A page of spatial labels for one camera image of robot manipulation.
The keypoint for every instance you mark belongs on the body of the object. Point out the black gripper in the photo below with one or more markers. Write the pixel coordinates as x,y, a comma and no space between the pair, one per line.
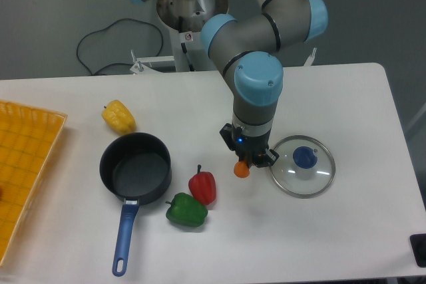
250,150

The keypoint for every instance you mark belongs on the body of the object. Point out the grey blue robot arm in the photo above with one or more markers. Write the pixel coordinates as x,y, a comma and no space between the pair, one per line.
206,34

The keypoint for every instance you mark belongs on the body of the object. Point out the glass lid blue knob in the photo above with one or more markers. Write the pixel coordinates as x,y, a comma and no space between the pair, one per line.
305,167

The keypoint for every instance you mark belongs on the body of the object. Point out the red bell pepper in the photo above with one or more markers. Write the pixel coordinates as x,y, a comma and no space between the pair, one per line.
203,186

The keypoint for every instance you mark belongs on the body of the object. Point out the green bell pepper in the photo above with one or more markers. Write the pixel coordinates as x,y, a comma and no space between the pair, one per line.
186,211

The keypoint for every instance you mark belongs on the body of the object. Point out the yellow bell pepper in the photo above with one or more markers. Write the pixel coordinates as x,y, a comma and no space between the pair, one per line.
118,117

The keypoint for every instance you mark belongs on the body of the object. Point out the black corner object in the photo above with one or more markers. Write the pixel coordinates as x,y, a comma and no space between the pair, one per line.
418,245

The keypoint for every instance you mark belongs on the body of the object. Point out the yellow plastic basket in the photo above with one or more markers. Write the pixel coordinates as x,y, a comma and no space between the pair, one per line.
28,136

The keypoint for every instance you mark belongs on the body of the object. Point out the black pot blue handle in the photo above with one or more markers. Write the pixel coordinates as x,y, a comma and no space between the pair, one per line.
136,168

